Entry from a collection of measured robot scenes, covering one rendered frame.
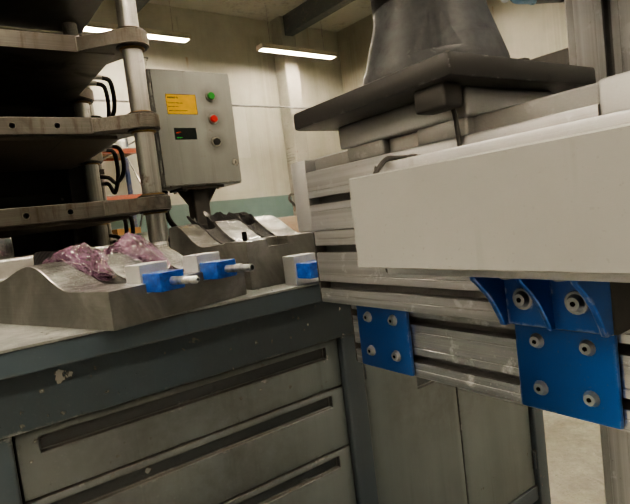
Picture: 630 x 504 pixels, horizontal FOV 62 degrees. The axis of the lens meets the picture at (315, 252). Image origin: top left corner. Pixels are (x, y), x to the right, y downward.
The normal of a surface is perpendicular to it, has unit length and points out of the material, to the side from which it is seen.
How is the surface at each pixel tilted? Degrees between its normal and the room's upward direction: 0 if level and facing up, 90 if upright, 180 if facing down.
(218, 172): 90
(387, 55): 72
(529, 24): 90
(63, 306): 90
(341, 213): 90
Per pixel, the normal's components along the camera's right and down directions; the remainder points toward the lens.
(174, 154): 0.59, -0.01
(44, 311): -0.59, 0.13
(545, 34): -0.78, 0.14
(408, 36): -0.52, -0.18
